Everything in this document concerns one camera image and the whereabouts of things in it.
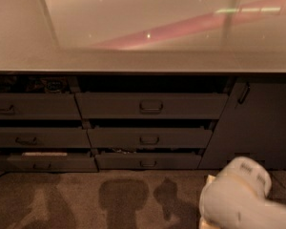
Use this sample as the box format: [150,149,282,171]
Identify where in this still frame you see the white item in drawer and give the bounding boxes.
[22,152,68,156]

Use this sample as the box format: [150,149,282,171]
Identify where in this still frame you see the grey drawer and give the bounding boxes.
[95,153,201,170]
[0,153,98,173]
[75,93,228,119]
[0,94,80,120]
[88,128,213,149]
[0,128,91,148]

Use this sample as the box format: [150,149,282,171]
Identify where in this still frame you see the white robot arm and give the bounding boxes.
[198,156,286,229]

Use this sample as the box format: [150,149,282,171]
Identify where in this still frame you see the dark items in drawer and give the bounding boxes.
[0,75,69,94]

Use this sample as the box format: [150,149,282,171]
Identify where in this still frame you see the grey cabinet door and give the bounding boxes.
[199,77,286,170]

